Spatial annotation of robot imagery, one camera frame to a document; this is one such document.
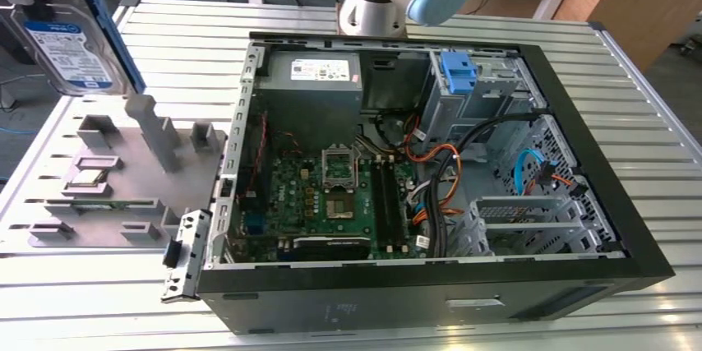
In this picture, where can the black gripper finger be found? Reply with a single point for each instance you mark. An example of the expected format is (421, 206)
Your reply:
(40, 6)

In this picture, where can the hard disk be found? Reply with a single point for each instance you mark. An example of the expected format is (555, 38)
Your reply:
(65, 51)

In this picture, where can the black mesh waste bin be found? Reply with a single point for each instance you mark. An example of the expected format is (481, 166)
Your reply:
(10, 53)

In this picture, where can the silver CPU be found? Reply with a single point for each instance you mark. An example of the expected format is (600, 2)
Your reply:
(86, 178)

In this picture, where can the grey parts rack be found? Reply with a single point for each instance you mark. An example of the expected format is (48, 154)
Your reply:
(136, 186)

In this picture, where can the green RAM stick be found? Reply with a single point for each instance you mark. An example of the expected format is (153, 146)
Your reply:
(101, 204)

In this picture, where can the grey power supply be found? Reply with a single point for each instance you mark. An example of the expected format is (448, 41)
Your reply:
(307, 112)

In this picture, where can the green motherboard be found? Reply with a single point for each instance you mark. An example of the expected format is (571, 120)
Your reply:
(290, 186)

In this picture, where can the blue expansion slot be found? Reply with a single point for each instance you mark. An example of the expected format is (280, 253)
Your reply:
(254, 223)

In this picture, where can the CPU socket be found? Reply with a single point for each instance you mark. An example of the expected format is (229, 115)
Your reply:
(340, 208)

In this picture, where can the blue plastic drive latch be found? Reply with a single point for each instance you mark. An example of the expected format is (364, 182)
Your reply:
(457, 75)

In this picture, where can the black RAM slot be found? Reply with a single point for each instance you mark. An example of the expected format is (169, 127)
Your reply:
(395, 203)
(381, 203)

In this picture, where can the black graphics card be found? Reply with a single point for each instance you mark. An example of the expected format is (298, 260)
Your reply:
(328, 246)

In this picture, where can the silver optical drive cage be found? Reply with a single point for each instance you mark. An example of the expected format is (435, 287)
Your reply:
(487, 96)

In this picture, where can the black PC case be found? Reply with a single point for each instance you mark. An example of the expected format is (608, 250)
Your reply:
(383, 297)

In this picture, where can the white metal post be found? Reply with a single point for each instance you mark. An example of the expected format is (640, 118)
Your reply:
(6, 96)

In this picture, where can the silver expansion slot bracket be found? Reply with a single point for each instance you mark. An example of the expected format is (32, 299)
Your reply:
(188, 252)

